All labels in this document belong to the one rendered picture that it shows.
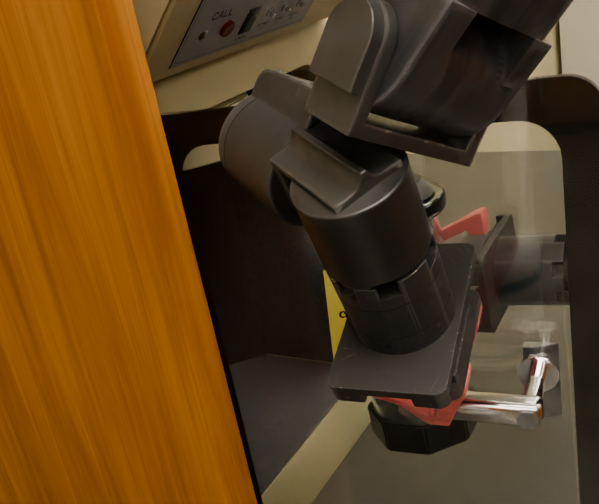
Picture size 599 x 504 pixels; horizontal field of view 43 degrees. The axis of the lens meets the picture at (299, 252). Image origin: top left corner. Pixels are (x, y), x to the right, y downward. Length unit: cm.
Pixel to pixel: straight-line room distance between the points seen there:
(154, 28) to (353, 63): 22
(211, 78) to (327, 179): 31
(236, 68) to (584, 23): 300
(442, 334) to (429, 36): 17
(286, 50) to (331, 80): 42
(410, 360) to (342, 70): 16
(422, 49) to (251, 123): 13
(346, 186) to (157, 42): 22
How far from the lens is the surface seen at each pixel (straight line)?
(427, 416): 49
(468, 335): 43
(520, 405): 48
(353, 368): 41
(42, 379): 61
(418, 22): 32
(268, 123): 40
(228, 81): 67
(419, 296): 38
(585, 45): 362
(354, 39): 32
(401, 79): 32
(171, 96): 61
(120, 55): 44
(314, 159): 36
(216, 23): 57
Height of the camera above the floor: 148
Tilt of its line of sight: 22 degrees down
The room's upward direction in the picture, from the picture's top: 11 degrees counter-clockwise
